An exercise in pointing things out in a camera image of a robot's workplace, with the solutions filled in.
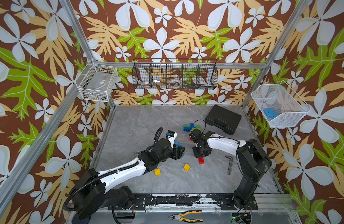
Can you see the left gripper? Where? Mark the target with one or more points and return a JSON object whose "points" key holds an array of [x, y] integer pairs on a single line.
{"points": [[178, 151]]}

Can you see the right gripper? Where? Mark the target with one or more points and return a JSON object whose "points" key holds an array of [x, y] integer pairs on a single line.
{"points": [[199, 148]]}

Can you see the dark blue long brick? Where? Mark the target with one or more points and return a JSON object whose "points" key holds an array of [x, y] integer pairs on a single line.
{"points": [[188, 129]]}

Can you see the light blue long brick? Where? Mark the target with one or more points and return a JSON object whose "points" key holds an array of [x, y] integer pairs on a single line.
{"points": [[177, 144]]}

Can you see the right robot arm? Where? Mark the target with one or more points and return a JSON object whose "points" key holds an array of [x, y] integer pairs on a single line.
{"points": [[252, 161]]}

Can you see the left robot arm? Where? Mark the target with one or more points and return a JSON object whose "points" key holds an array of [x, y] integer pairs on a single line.
{"points": [[97, 189]]}

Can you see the yellow square brick middle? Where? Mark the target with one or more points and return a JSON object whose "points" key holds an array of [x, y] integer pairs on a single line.
{"points": [[186, 167]]}

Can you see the yellow square brick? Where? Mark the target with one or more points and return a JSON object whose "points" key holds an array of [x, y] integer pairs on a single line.
{"points": [[157, 172], [186, 167]]}

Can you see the yellow square brick left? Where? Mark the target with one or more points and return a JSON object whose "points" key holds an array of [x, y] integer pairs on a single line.
{"points": [[157, 172]]}

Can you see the grey metal file tool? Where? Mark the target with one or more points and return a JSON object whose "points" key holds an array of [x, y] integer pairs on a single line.
{"points": [[230, 166]]}

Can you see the black plastic tool case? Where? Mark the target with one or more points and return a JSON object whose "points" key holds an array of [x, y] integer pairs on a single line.
{"points": [[223, 119]]}

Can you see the small electronics board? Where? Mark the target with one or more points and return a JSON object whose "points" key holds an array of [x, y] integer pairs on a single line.
{"points": [[241, 218]]}

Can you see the blue object in basket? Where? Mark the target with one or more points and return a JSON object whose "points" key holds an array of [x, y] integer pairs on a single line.
{"points": [[270, 113]]}

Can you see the black round disc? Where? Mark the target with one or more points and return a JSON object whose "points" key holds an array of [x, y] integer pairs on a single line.
{"points": [[77, 220]]}

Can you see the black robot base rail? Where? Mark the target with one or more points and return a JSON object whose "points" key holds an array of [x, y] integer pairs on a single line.
{"points": [[223, 201]]}

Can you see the black wire basket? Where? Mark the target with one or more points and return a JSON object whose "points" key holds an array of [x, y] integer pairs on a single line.
{"points": [[165, 73]]}

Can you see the white wire basket left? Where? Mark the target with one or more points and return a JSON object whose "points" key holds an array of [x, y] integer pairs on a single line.
{"points": [[96, 82]]}

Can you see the white wire basket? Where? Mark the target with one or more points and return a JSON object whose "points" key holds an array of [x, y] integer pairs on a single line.
{"points": [[96, 82], [289, 105]]}

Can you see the white wire basket right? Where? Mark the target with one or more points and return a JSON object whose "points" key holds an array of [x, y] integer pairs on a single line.
{"points": [[289, 105]]}

